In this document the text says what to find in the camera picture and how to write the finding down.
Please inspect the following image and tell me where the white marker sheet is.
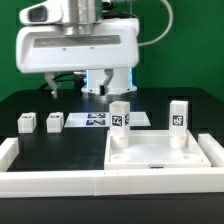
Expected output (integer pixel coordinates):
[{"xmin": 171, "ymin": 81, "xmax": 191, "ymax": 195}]
[{"xmin": 65, "ymin": 112, "xmax": 151, "ymax": 128}]

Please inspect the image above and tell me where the white square tabletop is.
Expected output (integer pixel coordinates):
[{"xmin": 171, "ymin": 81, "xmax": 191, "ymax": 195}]
[{"xmin": 104, "ymin": 130, "xmax": 211, "ymax": 170}]

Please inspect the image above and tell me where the black cable bundle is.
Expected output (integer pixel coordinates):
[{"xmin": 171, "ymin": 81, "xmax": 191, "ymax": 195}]
[{"xmin": 38, "ymin": 71, "xmax": 88, "ymax": 91}]

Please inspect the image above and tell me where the white right fence wall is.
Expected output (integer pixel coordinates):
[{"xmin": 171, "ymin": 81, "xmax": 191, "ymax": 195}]
[{"xmin": 198, "ymin": 134, "xmax": 224, "ymax": 167}]

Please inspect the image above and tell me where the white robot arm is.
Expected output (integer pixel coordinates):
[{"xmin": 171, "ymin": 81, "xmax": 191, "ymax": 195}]
[{"xmin": 16, "ymin": 0, "xmax": 139, "ymax": 101}]

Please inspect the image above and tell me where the white left fence wall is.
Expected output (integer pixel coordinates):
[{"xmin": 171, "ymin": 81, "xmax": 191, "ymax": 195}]
[{"xmin": 0, "ymin": 138, "xmax": 19, "ymax": 172}]

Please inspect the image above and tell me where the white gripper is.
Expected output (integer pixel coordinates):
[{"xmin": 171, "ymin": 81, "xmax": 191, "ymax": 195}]
[{"xmin": 16, "ymin": 18, "xmax": 139, "ymax": 99}]

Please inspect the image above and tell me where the white cable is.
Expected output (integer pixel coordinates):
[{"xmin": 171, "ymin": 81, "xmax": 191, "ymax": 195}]
[{"xmin": 136, "ymin": 0, "xmax": 175, "ymax": 48}]

